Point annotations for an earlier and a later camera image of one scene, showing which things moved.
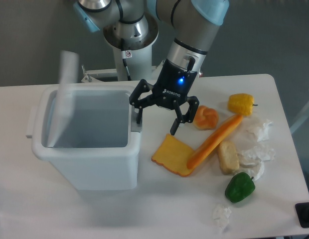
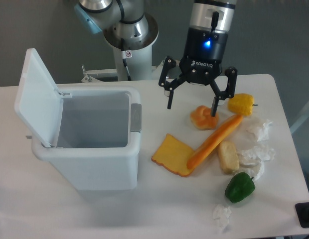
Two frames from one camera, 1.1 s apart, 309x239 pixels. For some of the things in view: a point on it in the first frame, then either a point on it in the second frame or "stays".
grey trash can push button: [134, 126] stays
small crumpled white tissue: [222, 216] stays
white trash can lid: [65, 100] to [38, 101]
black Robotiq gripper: [173, 84] to [205, 51]
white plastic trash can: [90, 133] stays
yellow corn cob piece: [241, 104] stays
